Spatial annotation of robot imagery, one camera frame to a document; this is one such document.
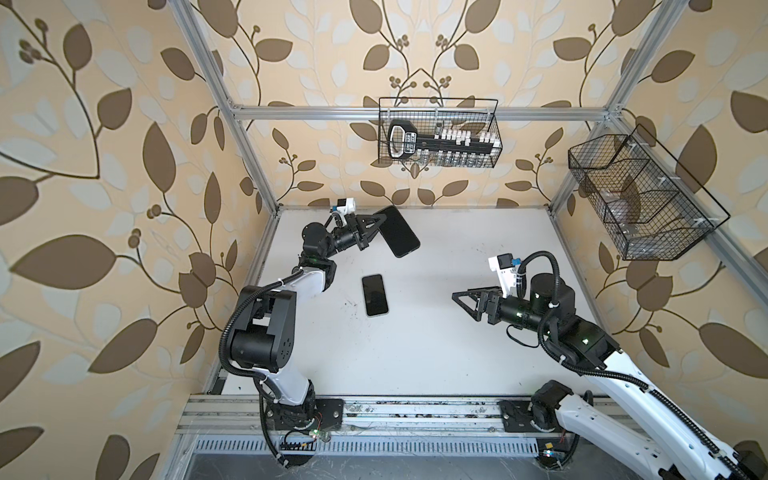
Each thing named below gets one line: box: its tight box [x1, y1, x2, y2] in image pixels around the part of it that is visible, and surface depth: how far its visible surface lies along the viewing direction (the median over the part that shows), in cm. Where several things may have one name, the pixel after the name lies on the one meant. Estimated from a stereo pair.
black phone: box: [375, 205, 421, 258], surface depth 78 cm
